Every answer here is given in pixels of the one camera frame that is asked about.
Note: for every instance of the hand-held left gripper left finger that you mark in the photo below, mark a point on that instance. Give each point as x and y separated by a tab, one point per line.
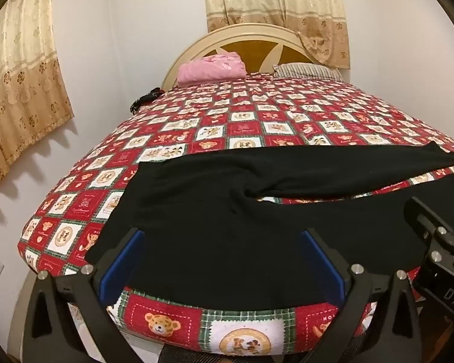
123	261

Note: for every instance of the beige curtain beside bed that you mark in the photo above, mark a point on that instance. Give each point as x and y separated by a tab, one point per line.
21	75

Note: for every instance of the beige curtain behind headboard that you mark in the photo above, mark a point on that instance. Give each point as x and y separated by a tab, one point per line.
276	3

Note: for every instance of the cream wooden headboard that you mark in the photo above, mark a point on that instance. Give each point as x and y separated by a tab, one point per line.
246	45

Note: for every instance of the striped pillow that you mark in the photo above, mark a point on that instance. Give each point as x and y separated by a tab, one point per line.
306	71

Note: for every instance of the black pants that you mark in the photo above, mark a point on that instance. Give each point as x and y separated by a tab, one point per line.
227	234

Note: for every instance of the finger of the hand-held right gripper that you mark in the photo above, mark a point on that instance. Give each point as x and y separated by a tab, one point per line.
425	217

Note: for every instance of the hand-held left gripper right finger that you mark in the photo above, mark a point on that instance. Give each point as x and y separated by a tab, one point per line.
321	264

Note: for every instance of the pink folded blanket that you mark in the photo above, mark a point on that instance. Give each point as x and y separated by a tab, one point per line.
212	69

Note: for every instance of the black and red cloth item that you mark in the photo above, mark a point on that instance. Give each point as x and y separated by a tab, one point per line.
145	98

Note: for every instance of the cream bed base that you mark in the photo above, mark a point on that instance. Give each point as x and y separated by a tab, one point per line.
19	310

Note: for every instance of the red checked printed blanket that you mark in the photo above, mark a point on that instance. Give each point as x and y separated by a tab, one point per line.
249	121

